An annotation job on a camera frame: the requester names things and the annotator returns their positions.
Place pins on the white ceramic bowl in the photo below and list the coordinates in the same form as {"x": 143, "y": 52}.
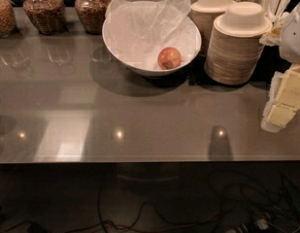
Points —
{"x": 146, "y": 69}

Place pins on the left glass snack jar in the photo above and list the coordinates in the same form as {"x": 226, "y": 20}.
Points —
{"x": 7, "y": 18}

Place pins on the white tissue paper liner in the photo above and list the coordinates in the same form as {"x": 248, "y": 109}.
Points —
{"x": 140, "y": 29}

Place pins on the white power adapter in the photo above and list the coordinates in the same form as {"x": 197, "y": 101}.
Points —
{"x": 262, "y": 224}

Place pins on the stack paper bowls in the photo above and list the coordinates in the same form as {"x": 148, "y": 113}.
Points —
{"x": 234, "y": 47}
{"x": 203, "y": 14}

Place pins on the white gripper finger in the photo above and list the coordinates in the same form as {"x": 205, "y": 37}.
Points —
{"x": 273, "y": 90}

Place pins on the red yellow apple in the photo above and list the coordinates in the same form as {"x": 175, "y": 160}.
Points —
{"x": 169, "y": 58}

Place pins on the glass snack jar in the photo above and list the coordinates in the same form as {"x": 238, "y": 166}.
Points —
{"x": 7, "y": 18}
{"x": 91, "y": 14}
{"x": 47, "y": 16}

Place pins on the rear stack paper bowls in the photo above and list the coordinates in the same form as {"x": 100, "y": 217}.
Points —
{"x": 203, "y": 14}

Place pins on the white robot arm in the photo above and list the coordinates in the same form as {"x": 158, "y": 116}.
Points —
{"x": 289, "y": 38}

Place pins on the middle glass snack jar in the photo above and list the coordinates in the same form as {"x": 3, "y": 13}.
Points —
{"x": 47, "y": 16}

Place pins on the right glass snack jar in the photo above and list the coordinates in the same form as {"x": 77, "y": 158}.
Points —
{"x": 91, "y": 14}

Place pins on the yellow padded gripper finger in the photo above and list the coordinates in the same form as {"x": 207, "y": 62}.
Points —
{"x": 287, "y": 100}

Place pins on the front stack paper bowls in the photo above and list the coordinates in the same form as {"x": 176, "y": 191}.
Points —
{"x": 234, "y": 47}

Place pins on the black mesh mat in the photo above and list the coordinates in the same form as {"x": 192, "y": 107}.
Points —
{"x": 196, "y": 74}

